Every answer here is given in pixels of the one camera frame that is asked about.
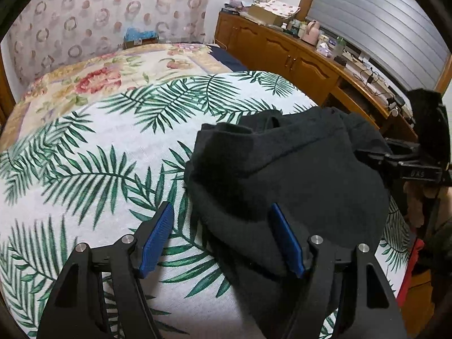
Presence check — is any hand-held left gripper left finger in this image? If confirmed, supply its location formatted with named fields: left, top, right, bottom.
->
left=37, top=201, right=175, bottom=339

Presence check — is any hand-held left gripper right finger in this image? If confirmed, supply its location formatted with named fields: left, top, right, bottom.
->
left=268, top=203, right=403, bottom=339

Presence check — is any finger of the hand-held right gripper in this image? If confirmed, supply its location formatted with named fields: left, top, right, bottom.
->
left=383, top=137, right=423, bottom=160
left=355, top=151, right=446, bottom=185

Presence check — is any black t-shirt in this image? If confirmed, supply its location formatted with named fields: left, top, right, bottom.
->
left=184, top=107, right=393, bottom=339

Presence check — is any person's right forearm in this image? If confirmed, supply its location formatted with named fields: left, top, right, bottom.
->
left=416, top=215, right=452, bottom=277

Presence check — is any person's right hand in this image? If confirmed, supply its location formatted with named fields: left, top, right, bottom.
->
left=403, top=180, right=439, bottom=227

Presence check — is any red cloth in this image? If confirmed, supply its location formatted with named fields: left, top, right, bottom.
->
left=396, top=238, right=425, bottom=305

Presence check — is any leaf print blanket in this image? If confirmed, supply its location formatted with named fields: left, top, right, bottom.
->
left=0, top=71, right=412, bottom=339

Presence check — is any grey window blind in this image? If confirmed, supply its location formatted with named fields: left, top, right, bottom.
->
left=305, top=0, right=451, bottom=93

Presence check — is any pink kettle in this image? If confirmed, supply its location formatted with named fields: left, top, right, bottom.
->
left=301, top=19, right=322, bottom=44

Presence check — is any wooden cabinet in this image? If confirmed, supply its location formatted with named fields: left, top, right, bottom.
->
left=214, top=10, right=420, bottom=142

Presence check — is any floral blanket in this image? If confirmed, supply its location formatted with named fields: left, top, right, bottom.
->
left=0, top=42, right=231, bottom=149

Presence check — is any dark blue cloth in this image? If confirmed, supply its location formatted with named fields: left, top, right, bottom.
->
left=210, top=47, right=248, bottom=73

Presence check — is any large cardboard box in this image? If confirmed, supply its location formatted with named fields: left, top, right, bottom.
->
left=248, top=5, right=294, bottom=26

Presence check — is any small cardboard box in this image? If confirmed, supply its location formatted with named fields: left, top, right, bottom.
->
left=123, top=35, right=160, bottom=51

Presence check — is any wooden louvered door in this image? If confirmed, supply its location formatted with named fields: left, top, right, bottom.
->
left=0, top=55, right=17, bottom=128

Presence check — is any circle pattern curtain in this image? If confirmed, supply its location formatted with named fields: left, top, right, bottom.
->
left=7, top=0, right=225, bottom=88

